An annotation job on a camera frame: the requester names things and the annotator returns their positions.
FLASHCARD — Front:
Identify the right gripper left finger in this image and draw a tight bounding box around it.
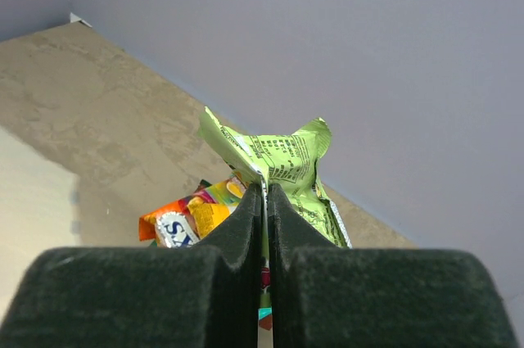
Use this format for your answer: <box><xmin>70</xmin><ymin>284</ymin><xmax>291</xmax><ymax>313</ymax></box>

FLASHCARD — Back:
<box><xmin>1</xmin><ymin>185</ymin><xmax>262</xmax><ymax>347</ymax></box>

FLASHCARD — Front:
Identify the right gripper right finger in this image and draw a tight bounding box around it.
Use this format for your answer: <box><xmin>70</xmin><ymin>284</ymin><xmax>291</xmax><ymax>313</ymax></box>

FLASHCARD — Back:
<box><xmin>268</xmin><ymin>185</ymin><xmax>518</xmax><ymax>347</ymax></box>

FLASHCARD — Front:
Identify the teal Fox's candy bag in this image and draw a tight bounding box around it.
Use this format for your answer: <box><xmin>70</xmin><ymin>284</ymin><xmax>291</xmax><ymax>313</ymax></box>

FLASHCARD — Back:
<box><xmin>257</xmin><ymin>307</ymin><xmax>273</xmax><ymax>348</ymax></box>

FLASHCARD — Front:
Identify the orange Fox's candy bag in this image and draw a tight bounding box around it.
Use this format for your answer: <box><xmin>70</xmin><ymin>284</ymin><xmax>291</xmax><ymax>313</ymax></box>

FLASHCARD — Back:
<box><xmin>138</xmin><ymin>175</ymin><xmax>246</xmax><ymax>248</ymax></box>

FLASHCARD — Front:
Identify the light green snack packet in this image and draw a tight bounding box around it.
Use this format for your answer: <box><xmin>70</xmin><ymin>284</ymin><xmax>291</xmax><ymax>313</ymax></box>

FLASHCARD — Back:
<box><xmin>197</xmin><ymin>106</ymin><xmax>353</xmax><ymax>308</ymax></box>

